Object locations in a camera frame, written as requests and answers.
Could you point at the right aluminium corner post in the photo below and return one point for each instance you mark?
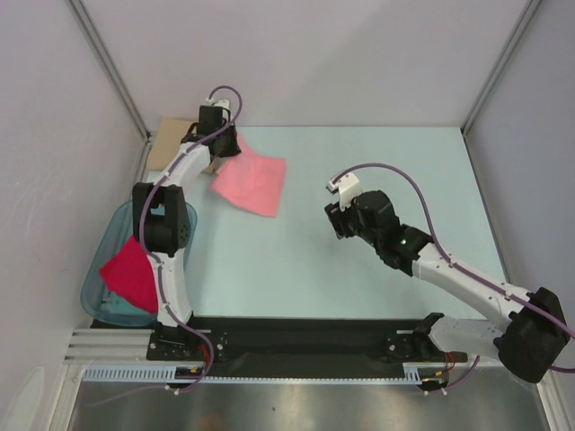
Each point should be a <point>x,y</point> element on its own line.
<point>509,49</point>

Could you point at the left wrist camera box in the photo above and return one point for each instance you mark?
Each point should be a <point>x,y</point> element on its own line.
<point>221,103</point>

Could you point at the red t shirt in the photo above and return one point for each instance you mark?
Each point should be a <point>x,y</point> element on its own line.
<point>129,275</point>

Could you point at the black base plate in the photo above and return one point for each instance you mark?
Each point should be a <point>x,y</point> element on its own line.
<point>305,343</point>

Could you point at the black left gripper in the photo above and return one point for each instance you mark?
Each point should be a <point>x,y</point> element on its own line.
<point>235,148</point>

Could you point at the teal plastic bin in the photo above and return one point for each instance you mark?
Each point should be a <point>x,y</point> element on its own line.
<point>104,305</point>

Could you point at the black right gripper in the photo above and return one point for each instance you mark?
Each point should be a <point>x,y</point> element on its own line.
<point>338,218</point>

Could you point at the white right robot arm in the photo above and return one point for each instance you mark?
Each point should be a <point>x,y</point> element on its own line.
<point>522,329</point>

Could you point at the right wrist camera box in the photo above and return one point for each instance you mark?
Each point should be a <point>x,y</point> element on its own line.
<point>347,188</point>

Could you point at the pink t shirt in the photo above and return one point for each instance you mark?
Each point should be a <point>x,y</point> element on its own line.
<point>251,182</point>

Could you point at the white cable duct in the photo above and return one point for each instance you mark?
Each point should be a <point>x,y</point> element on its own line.
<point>184,375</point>

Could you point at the beige folded t shirt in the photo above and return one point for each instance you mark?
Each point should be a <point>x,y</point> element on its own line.
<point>167,143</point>

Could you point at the aluminium corner post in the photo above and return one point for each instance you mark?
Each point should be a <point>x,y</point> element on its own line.
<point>98,46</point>
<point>509,49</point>

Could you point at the aluminium frame rail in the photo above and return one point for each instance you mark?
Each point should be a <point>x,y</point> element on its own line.
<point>179,348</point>

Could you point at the left aluminium corner post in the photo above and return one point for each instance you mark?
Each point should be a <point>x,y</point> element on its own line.
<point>98,46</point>

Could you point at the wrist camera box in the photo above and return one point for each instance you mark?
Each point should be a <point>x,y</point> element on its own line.
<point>347,188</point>
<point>221,103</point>

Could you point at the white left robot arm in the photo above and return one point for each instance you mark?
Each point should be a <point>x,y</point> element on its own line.
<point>161,223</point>

